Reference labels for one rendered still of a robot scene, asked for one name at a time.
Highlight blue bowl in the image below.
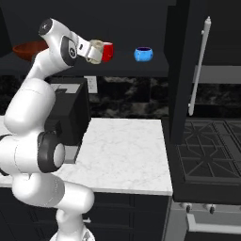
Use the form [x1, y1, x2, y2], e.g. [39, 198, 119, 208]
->
[134, 46, 154, 63]

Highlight white wall outlet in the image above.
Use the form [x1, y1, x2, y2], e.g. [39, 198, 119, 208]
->
[84, 75, 99, 94]

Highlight white oven door handle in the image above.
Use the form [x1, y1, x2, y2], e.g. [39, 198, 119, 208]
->
[185, 213, 241, 235]

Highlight red cup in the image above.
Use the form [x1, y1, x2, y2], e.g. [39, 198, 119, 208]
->
[101, 41, 115, 63]

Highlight brown wooden bowl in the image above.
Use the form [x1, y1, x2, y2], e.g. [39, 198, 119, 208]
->
[11, 40, 50, 61]

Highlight dark cabinet door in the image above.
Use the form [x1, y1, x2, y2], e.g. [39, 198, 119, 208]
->
[167, 0, 212, 145]

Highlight grey oven front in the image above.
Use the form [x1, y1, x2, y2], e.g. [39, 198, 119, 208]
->
[163, 201, 241, 241]

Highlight grey range hood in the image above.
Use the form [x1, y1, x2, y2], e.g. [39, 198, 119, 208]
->
[193, 64, 241, 85]

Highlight dark open wall cabinet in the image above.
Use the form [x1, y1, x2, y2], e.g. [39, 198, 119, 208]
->
[0, 0, 172, 78]

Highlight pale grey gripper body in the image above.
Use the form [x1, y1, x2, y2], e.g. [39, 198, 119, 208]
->
[85, 39, 104, 66]

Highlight black gas hob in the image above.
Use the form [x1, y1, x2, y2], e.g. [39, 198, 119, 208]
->
[162, 117, 241, 205]

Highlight white cabinet door handle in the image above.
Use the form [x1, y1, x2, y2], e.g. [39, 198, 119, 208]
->
[187, 16, 212, 117]

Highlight dark base cabinet drawers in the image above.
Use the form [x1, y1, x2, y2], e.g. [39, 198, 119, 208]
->
[0, 186, 173, 241]

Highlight black countertop appliance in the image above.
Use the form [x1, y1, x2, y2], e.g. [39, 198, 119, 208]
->
[44, 82, 91, 165]

